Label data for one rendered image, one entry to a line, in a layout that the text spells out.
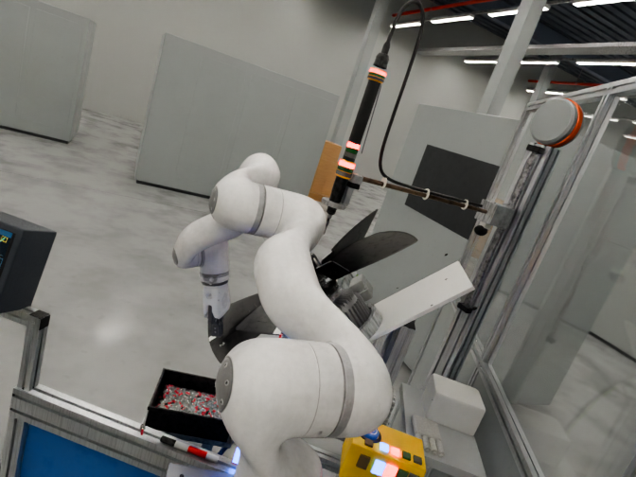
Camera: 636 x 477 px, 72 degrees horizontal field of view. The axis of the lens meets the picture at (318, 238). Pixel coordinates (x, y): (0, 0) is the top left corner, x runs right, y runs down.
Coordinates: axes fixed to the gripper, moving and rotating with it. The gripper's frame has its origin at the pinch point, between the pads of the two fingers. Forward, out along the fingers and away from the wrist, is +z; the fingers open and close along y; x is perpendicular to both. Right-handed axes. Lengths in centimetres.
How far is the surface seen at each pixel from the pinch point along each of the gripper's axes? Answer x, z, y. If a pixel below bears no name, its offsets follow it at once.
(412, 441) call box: -56, 8, -31
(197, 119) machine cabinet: 213, -74, 493
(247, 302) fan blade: -6.7, -5.5, 9.3
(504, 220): -88, -30, 36
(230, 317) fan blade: -2.1, -1.4, 6.1
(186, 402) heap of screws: 2.6, 13.6, -17.1
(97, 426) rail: 15.6, 9.0, -35.5
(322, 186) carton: 78, 53, 816
